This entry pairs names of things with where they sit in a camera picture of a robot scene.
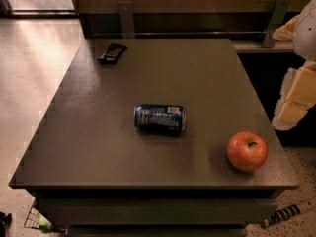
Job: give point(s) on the black candy bar wrapper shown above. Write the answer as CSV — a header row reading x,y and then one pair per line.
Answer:
x,y
112,54

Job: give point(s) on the red apple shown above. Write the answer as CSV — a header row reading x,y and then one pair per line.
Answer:
x,y
247,151

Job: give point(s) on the metal bracket post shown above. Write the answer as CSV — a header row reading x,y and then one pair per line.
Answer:
x,y
275,20
126,19

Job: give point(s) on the wire basket with green item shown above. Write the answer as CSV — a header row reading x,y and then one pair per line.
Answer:
x,y
35,220

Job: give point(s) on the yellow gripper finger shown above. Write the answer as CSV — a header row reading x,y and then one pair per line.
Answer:
x,y
298,95
286,32

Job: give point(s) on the dark grey table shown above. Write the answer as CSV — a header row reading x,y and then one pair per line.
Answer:
x,y
91,170

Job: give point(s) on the horizontal metal rail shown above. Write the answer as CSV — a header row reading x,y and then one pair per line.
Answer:
x,y
188,35

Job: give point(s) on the blue pepsi can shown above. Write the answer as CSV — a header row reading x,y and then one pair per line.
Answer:
x,y
165,119

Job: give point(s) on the right metal bracket post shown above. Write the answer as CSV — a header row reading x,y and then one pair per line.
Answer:
x,y
275,20

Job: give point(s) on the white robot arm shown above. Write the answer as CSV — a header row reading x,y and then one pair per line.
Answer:
x,y
304,45

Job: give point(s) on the striped black white bat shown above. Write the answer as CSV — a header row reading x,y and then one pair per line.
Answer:
x,y
286,213

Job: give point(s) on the left metal bracket post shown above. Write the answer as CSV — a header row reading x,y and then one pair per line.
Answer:
x,y
126,19

